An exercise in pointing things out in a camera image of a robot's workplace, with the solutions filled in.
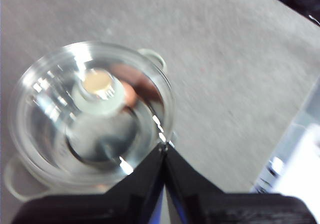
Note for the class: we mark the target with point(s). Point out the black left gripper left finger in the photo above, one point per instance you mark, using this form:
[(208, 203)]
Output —
[(112, 206)]

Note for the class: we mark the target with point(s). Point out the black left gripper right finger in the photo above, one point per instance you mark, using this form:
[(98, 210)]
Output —
[(225, 209)]

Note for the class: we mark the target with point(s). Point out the brown egg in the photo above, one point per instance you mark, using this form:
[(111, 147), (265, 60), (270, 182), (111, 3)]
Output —
[(129, 95)]

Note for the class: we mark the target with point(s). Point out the glass lid with green knob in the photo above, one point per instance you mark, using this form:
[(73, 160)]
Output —
[(96, 83)]

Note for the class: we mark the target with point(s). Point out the green electric cooking pot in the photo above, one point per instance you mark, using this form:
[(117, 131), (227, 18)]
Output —
[(158, 56)]

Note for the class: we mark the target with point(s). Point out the clear plastic box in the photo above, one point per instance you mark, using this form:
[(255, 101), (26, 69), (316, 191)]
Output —
[(295, 159)]

